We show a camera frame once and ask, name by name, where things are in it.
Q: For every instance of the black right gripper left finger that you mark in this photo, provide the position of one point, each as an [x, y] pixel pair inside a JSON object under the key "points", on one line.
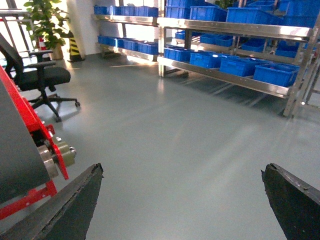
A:
{"points": [[67, 215]]}

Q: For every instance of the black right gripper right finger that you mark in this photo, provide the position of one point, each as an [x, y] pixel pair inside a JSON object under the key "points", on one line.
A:
{"points": [[295, 203]]}

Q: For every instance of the blue bin with red contents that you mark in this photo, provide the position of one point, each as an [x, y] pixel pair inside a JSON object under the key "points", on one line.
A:
{"points": [[279, 74]]}

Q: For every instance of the steel shelf rack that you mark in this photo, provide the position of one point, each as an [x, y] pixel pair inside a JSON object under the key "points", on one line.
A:
{"points": [[196, 40], [128, 27]]}

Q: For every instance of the far steel shelf rack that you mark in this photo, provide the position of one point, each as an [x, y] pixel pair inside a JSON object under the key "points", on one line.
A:
{"points": [[128, 27]]}

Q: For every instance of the black office chair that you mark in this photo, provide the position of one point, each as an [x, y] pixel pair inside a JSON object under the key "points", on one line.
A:
{"points": [[40, 75]]}

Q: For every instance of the green potted plant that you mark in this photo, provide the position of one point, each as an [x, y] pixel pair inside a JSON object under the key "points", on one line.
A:
{"points": [[51, 23]]}

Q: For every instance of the red conveyor frame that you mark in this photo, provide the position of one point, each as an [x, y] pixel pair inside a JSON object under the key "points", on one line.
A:
{"points": [[30, 155]]}

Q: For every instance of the yellow black striped post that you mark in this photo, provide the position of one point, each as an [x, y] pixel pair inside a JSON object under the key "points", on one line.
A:
{"points": [[74, 52]]}

